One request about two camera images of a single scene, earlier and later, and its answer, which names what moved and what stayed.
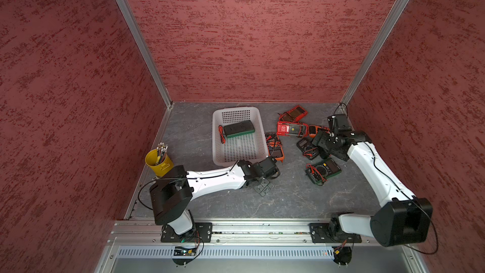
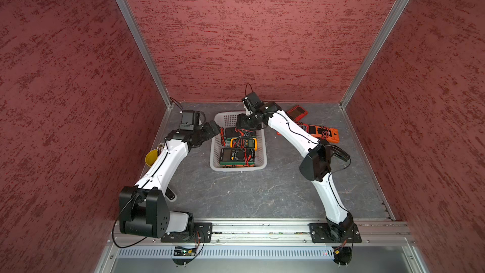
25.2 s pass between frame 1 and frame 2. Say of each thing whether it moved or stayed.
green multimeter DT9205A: moved
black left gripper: moved
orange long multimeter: stayed
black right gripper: moved
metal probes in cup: stayed
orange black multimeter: moved
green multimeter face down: stayed
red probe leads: stayed
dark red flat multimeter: stayed
